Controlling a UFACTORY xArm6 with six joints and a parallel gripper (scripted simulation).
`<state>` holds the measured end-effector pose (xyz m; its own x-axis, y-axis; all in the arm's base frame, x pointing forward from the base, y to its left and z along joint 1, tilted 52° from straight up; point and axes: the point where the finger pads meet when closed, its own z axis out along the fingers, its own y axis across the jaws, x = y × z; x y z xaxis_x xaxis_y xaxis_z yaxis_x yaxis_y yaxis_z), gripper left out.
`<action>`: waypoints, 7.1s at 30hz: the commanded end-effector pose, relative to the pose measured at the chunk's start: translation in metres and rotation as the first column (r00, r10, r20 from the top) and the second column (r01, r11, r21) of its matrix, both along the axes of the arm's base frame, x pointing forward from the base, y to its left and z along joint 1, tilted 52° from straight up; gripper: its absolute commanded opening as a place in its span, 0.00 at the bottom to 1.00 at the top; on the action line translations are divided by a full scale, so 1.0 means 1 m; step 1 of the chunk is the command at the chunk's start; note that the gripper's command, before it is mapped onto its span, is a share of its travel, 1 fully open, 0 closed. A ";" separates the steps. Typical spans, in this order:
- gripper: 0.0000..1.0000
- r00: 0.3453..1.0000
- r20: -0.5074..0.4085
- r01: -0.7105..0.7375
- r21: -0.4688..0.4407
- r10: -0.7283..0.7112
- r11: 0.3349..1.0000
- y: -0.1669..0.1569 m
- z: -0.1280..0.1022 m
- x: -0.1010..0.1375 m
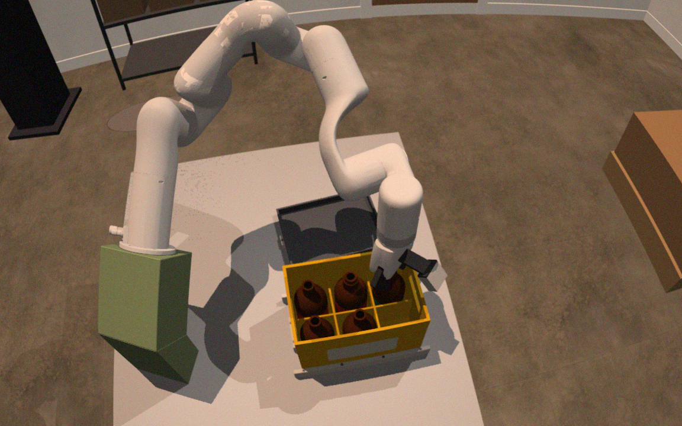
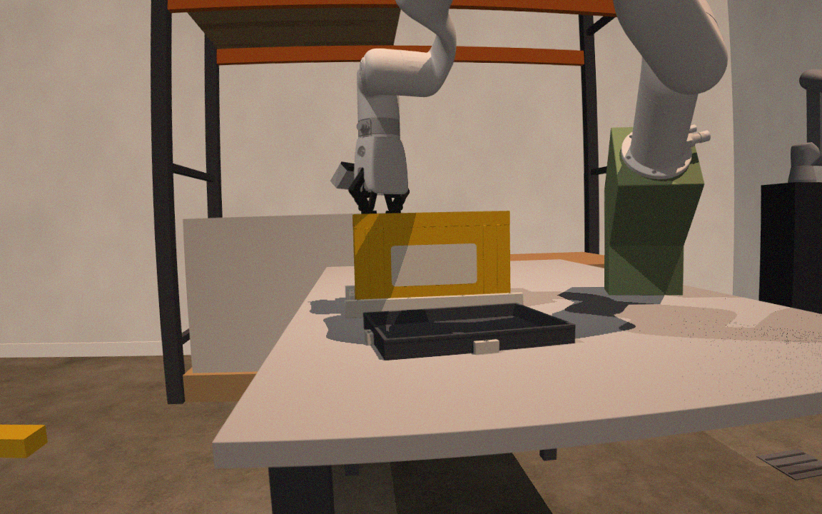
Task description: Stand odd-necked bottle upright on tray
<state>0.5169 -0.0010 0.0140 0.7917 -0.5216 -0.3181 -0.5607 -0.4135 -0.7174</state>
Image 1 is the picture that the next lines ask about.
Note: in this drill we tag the brown glass bottle with red label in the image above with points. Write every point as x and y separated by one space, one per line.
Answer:
350 292

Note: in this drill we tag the yellow divided crate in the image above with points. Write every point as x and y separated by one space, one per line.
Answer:
400 325

